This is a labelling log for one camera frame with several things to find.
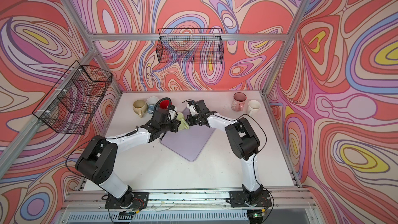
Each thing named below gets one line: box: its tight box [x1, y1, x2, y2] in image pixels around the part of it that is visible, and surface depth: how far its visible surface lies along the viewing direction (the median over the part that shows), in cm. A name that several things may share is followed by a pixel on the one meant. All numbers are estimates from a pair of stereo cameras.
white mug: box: [246, 99, 262, 116], surface depth 101 cm
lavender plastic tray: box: [160, 107, 217, 162], surface depth 94 cm
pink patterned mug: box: [231, 91, 247, 112], surface depth 106 cm
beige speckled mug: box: [132, 99, 148, 119], surface depth 103 cm
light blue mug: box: [146, 95, 160, 115], surface depth 104 cm
